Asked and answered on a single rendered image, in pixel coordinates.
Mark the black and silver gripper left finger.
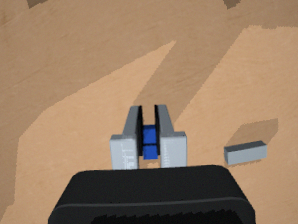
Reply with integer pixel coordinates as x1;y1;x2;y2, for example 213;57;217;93
109;105;143;170

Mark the grey rod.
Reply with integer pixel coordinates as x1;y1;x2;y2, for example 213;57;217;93
224;140;267;165

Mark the small blue cube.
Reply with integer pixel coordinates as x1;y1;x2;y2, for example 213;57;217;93
143;124;156;144
143;143;158;160

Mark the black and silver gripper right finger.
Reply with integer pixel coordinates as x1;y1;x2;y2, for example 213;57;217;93
154;104;187;168

